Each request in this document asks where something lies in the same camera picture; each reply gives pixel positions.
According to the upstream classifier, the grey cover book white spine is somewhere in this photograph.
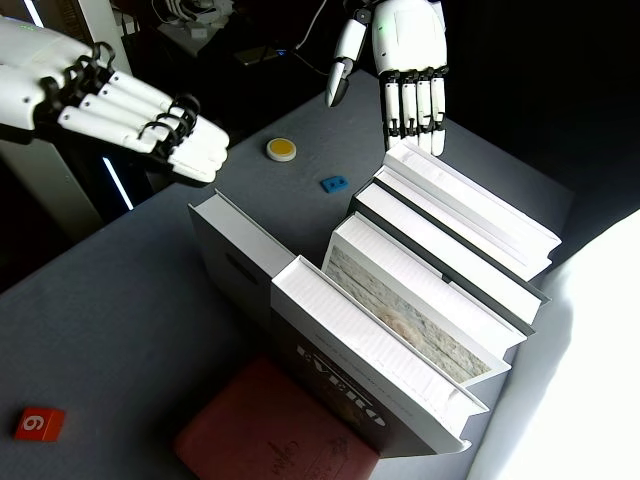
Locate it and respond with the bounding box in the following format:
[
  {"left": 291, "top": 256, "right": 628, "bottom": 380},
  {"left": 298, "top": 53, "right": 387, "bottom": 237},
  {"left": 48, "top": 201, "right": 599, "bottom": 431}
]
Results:
[{"left": 187, "top": 188, "right": 297, "bottom": 334}]

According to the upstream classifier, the book with pale picture cover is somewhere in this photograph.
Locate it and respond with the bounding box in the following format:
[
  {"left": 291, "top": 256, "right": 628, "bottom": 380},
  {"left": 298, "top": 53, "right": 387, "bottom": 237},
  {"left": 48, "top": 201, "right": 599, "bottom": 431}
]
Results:
[{"left": 321, "top": 211, "right": 530, "bottom": 389}]

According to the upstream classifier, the pink flat book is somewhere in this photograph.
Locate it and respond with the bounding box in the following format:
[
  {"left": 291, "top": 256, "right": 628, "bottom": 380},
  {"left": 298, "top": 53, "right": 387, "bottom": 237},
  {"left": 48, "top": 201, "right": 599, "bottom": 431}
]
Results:
[{"left": 173, "top": 353, "right": 381, "bottom": 480}]

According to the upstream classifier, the yellow disc with white rim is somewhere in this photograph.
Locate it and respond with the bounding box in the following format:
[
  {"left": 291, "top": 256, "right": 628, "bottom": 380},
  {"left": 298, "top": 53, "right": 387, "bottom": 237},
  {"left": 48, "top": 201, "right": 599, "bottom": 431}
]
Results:
[{"left": 265, "top": 137, "right": 298, "bottom": 163}]

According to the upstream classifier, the dark flat device blue light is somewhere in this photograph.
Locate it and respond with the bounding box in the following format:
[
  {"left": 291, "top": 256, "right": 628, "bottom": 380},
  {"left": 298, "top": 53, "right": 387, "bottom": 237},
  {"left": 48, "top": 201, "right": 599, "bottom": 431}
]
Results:
[{"left": 234, "top": 45, "right": 290, "bottom": 67}]

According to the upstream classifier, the white light strip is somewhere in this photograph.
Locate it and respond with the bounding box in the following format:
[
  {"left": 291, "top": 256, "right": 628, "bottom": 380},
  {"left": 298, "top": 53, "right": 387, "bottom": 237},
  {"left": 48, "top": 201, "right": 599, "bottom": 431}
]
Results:
[{"left": 22, "top": 0, "right": 135, "bottom": 212}]

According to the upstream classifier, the white panel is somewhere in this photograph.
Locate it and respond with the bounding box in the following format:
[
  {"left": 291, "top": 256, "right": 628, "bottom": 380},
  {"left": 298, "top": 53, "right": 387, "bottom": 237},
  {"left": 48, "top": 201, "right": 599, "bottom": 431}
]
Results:
[{"left": 0, "top": 138, "right": 104, "bottom": 242}]

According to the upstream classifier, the white pillar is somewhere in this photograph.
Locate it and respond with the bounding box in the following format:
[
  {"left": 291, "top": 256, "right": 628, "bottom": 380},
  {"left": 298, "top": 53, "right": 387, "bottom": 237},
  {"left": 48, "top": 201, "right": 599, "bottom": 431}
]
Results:
[{"left": 74, "top": 0, "right": 136, "bottom": 81}]

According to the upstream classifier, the red block with white digit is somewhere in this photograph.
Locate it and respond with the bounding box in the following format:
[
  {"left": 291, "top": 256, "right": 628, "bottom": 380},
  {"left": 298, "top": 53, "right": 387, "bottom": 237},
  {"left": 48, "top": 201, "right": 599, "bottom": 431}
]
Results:
[{"left": 13, "top": 407, "right": 67, "bottom": 443}]

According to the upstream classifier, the white cable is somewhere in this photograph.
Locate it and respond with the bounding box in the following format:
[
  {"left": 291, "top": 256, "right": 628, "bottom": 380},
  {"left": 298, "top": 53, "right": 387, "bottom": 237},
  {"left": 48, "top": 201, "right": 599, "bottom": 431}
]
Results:
[{"left": 294, "top": 0, "right": 329, "bottom": 54}]

